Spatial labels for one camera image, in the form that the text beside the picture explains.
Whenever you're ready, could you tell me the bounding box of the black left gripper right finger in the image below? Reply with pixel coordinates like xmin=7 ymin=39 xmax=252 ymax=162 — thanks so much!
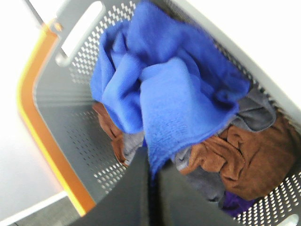
xmin=158 ymin=164 xmax=238 ymax=226

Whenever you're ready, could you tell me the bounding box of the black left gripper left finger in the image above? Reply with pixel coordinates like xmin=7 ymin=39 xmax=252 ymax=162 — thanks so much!
xmin=77 ymin=147 xmax=151 ymax=226

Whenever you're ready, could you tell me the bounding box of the blue microfibre towel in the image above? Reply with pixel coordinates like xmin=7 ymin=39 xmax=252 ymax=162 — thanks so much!
xmin=90 ymin=0 xmax=250 ymax=174

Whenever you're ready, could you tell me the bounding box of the purple towel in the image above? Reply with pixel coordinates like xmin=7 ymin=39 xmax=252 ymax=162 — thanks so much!
xmin=222 ymin=191 xmax=256 ymax=216

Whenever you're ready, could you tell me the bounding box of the brown towel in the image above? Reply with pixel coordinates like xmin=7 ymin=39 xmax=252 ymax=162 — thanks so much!
xmin=92 ymin=102 xmax=301 ymax=201

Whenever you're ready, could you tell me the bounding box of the grey towel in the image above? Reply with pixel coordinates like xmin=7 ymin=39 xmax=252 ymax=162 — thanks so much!
xmin=122 ymin=89 xmax=277 ymax=203

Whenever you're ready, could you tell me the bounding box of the grey perforated plastic basket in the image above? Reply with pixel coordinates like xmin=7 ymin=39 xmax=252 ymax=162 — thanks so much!
xmin=28 ymin=0 xmax=301 ymax=226

